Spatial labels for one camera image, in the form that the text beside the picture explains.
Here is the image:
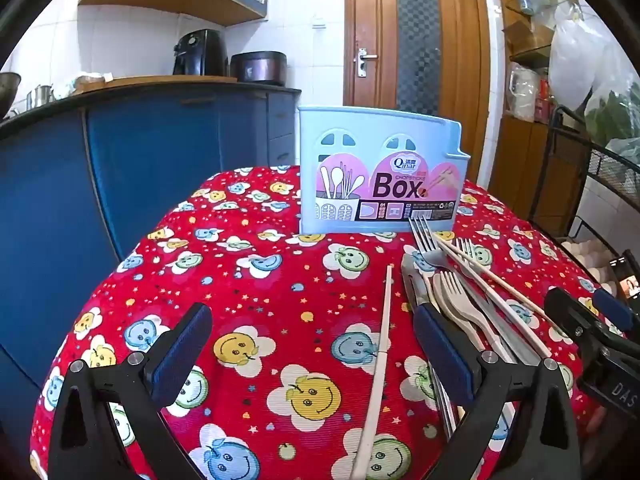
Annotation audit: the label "tray of eggs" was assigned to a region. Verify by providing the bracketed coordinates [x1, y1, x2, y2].
[560, 237, 618, 296]

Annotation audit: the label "blue kitchen cabinet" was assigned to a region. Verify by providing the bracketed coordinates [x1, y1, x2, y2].
[0, 85, 302, 461]

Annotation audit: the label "black phone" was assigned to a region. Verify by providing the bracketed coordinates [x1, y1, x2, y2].
[607, 249, 640, 301]

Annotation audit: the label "dark rice cooker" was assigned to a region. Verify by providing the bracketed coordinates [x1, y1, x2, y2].
[230, 51, 288, 86]

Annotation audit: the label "beige chopstick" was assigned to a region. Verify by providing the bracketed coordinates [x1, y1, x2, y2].
[450, 242, 568, 336]
[352, 265, 394, 480]
[436, 239, 551, 358]

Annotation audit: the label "green leafy vegetables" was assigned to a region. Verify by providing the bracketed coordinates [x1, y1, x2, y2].
[585, 77, 640, 161]

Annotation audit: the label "beige plastic fork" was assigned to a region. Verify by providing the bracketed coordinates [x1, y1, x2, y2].
[432, 272, 488, 351]

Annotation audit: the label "red packaged bottles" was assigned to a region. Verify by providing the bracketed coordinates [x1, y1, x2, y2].
[534, 80, 552, 123]

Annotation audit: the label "white plastic bag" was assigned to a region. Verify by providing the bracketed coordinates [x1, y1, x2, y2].
[547, 7, 636, 111]

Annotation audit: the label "metal cup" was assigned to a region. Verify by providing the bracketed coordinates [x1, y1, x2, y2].
[25, 84, 55, 110]

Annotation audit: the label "light blue utensil box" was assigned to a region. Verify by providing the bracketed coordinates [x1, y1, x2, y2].
[298, 105, 471, 235]

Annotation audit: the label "wooden shelf cabinet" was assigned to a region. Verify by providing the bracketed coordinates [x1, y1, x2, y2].
[487, 0, 581, 236]

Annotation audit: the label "metal door handle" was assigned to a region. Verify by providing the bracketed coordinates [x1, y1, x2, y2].
[353, 47, 379, 79]

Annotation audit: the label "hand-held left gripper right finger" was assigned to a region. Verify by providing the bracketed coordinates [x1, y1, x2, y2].
[412, 302, 583, 480]

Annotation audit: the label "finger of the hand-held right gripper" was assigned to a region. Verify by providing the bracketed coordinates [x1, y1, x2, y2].
[594, 289, 636, 334]
[544, 287, 626, 357]

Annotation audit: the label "black wire rack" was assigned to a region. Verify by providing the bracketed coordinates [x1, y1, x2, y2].
[527, 105, 640, 281]

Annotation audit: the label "small metal fork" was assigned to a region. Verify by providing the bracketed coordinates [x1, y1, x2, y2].
[456, 239, 501, 301]

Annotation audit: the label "metal bowl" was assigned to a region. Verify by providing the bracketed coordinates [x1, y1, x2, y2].
[0, 72, 22, 117]

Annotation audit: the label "large metal fork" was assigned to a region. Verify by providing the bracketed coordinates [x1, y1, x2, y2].
[409, 216, 531, 363]

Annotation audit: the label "metal tongs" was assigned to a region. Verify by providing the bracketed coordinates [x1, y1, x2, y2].
[401, 254, 458, 441]

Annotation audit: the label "red floral tablecloth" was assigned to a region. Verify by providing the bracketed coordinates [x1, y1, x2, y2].
[29, 164, 626, 480]

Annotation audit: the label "black air fryer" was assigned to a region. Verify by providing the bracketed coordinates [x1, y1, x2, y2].
[173, 30, 229, 77]

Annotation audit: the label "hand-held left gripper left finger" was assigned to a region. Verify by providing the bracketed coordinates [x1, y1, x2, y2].
[47, 302, 214, 480]

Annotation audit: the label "white kettle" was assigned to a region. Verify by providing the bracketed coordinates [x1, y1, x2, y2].
[509, 64, 540, 122]

